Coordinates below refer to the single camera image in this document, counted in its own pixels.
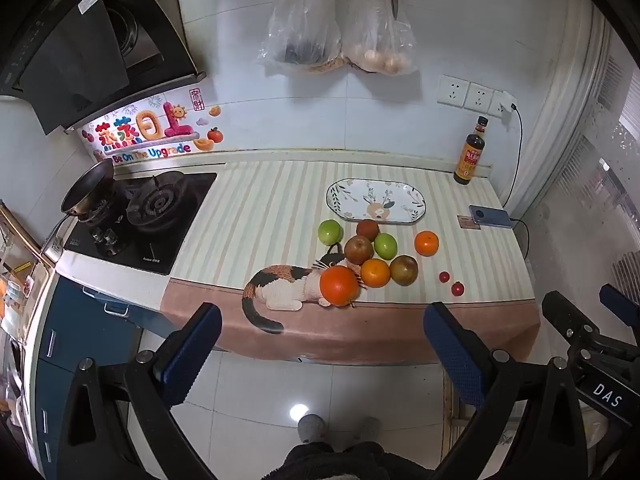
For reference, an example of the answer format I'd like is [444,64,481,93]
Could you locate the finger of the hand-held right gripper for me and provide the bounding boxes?
[541,290,601,347]
[599,283,640,320]

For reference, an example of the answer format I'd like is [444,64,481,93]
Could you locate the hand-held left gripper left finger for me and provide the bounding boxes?
[57,302,223,480]

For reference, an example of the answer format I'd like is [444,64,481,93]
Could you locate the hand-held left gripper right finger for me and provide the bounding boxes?
[423,301,586,480]

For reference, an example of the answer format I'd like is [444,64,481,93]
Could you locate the brownish red apple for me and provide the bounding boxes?
[343,235,375,265]
[389,255,419,287]

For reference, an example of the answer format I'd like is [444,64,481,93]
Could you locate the small orange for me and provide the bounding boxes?
[360,258,391,289]
[414,230,440,257]

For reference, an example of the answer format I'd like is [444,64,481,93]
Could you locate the large bright orange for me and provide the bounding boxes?
[321,266,361,307]

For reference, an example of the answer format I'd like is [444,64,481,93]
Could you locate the green apple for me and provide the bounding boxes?
[374,232,398,260]
[318,219,344,246]

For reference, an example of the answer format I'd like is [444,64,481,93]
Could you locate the floral oval plate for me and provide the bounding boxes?
[326,178,427,225]

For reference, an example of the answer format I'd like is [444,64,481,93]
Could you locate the person's right grey shoe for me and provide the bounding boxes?
[350,416,381,443]

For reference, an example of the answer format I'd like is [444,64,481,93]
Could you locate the person's grey shoe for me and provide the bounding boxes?
[297,414,328,443]
[350,416,381,443]

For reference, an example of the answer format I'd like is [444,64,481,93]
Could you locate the blue kitchen cabinet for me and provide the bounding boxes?
[30,275,171,480]

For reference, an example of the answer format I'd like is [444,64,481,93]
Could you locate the black gas stove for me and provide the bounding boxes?
[63,172,218,276]

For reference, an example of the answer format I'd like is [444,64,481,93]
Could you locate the blue power bank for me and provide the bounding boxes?
[468,204,514,230]

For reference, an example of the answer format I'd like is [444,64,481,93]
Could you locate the person's left grey shoe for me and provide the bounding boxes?
[297,414,328,443]

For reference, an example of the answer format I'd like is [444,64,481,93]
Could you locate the frosted window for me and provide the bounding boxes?
[550,50,640,241]

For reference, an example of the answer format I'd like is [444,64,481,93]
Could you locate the person's dark pants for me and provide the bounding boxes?
[265,440,436,480]

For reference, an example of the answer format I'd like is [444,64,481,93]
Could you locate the dark sauce bottle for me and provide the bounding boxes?
[453,116,489,186]

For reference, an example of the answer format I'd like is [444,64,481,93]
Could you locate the metal frying pan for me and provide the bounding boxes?
[37,159,116,266]

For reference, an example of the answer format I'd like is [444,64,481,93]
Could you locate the black range hood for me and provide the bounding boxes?
[0,0,207,136]

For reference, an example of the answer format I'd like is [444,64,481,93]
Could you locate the clear plastic bag of eggs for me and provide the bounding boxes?
[340,0,418,77]

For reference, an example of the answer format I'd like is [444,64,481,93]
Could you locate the clear plastic bag dark contents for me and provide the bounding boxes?
[255,0,346,78]

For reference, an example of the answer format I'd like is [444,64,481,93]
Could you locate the black charging cable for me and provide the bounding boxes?
[502,102,531,261]

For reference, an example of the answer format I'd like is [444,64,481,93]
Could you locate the white wall outlet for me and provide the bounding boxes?
[436,74,471,107]
[463,81,496,112]
[487,89,518,120]

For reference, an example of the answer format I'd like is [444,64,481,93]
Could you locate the colourful wall sticker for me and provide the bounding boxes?
[82,87,223,166]

